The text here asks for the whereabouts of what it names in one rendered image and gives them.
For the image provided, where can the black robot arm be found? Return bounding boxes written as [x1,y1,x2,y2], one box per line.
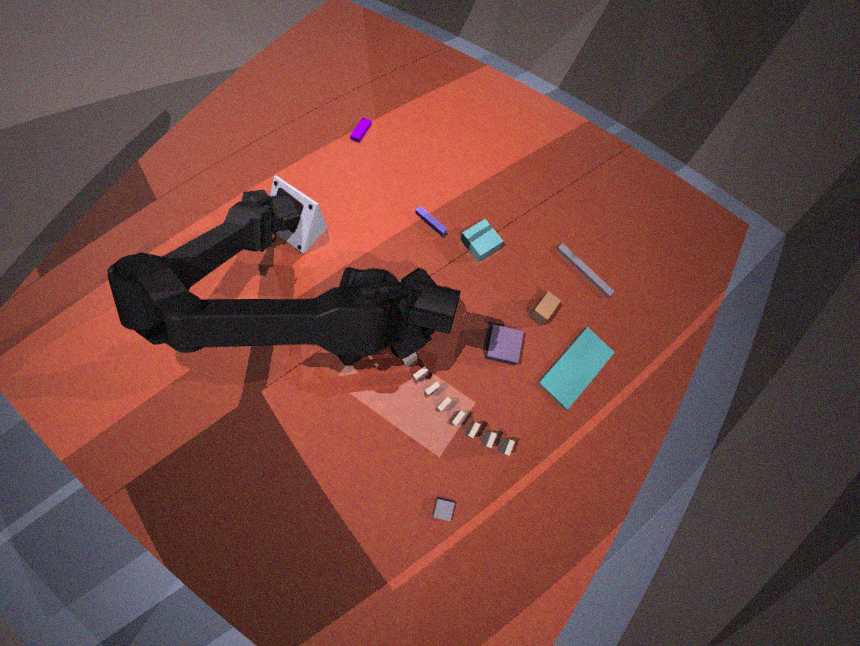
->
[107,188,461,358]

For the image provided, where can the purple rectangular block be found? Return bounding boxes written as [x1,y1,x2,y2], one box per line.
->
[485,324,524,366]
[350,117,371,143]

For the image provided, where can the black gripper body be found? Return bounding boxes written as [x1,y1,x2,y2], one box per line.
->
[337,268,437,367]

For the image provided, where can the tan block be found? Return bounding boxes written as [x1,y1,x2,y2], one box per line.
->
[528,292,560,326]

